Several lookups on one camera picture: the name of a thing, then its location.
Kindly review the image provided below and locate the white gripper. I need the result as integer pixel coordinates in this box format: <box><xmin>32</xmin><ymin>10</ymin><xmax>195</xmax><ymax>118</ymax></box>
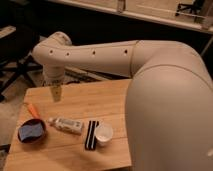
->
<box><xmin>43</xmin><ymin>65</ymin><xmax>65</xmax><ymax>102</ymax></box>

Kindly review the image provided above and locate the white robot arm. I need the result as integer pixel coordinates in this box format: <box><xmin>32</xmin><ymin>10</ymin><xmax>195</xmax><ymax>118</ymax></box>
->
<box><xmin>32</xmin><ymin>32</ymin><xmax>213</xmax><ymax>171</ymax></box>

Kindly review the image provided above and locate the orange carrot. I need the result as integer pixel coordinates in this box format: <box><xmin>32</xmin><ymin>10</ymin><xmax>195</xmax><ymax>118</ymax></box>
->
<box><xmin>25</xmin><ymin>103</ymin><xmax>40</xmax><ymax>119</ymax></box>

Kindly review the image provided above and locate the white tube bottle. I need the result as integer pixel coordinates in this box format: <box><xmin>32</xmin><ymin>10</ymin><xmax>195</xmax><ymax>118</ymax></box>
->
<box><xmin>48</xmin><ymin>117</ymin><xmax>84</xmax><ymax>135</ymax></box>

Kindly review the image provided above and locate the blue sponge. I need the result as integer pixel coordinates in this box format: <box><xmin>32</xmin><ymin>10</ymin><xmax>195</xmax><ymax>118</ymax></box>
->
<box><xmin>18</xmin><ymin>124</ymin><xmax>44</xmax><ymax>141</ymax></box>

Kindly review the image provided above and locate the dark red bowl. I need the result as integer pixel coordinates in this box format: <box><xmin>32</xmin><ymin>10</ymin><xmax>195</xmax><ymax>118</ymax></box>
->
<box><xmin>17</xmin><ymin>119</ymin><xmax>46</xmax><ymax>143</ymax></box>

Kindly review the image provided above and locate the black office chair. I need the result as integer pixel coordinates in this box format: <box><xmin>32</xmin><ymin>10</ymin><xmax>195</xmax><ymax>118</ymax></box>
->
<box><xmin>0</xmin><ymin>25</ymin><xmax>41</xmax><ymax>102</ymax></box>

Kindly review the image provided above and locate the black white striped cloth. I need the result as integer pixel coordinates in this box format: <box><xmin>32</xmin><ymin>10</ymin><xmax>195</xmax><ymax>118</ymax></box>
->
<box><xmin>84</xmin><ymin>121</ymin><xmax>99</xmax><ymax>151</ymax></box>

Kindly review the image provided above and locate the black chair base background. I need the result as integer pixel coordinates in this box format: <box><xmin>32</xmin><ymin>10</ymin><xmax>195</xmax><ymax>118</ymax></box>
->
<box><xmin>175</xmin><ymin>0</ymin><xmax>205</xmax><ymax>16</ymax></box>

